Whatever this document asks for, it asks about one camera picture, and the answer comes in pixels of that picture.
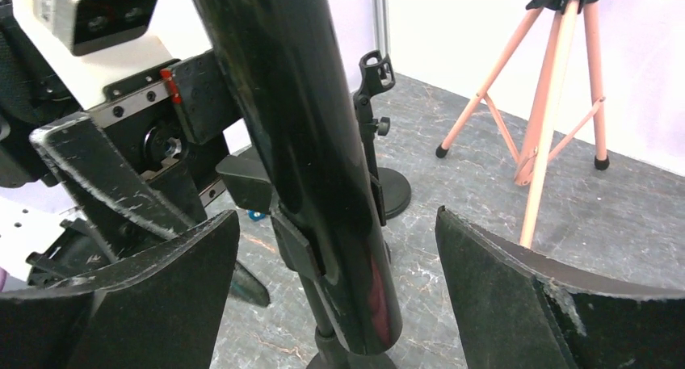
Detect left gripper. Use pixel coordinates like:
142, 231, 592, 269
1, 2, 238, 249

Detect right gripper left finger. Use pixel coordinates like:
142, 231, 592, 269
1, 211, 240, 368

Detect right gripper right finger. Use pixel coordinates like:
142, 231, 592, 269
435, 207, 684, 368

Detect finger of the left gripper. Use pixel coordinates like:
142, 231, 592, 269
229, 261, 271, 308

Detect black microphone silver grille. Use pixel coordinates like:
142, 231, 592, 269
193, 0, 402, 355

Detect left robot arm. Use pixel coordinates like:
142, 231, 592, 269
1, 0, 238, 289

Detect pink music stand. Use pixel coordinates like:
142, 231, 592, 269
435, 0, 610, 248

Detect colourful toy block stack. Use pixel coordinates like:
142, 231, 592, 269
247, 210, 267, 221

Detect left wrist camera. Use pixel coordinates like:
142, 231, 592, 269
11, 0, 180, 111

